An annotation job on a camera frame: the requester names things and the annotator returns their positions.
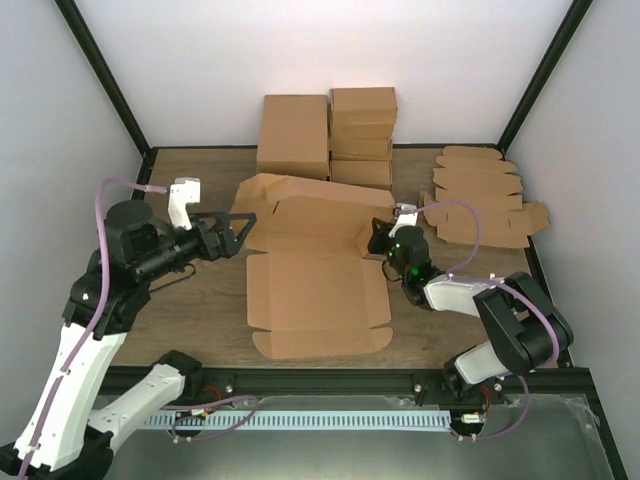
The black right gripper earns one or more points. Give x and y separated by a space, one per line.
380 233

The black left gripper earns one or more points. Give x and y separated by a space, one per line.
228 247

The large cardboard box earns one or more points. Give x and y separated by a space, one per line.
312 288

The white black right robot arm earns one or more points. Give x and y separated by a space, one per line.
524 328

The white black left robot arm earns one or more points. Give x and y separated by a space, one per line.
66 438

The front right folded cardboard box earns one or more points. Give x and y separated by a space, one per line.
370 174

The stacked cardboard box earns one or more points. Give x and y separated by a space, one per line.
363 105
294 138
361 131
374 149

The top left stacked cardboard box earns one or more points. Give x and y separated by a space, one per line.
294 138

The top right stacked cardboard box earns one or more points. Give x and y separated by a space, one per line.
363 105

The pile of flat cardboard blanks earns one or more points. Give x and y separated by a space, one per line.
477 170

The clear plastic sheet cover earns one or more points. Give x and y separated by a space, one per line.
528 438

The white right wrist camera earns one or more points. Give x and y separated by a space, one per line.
404 215

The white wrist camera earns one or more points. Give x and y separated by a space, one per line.
183 192
404 215

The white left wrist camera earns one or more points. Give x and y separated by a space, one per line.
183 192

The black aluminium front rail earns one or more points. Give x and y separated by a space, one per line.
292 381

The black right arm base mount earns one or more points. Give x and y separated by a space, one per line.
433 387

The black left frame post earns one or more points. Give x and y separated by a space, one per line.
93 54

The black frame post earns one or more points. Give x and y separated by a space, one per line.
563 36
93 54

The light blue slotted cable duct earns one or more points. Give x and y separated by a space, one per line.
409 420

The black right frame post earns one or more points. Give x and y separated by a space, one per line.
563 36

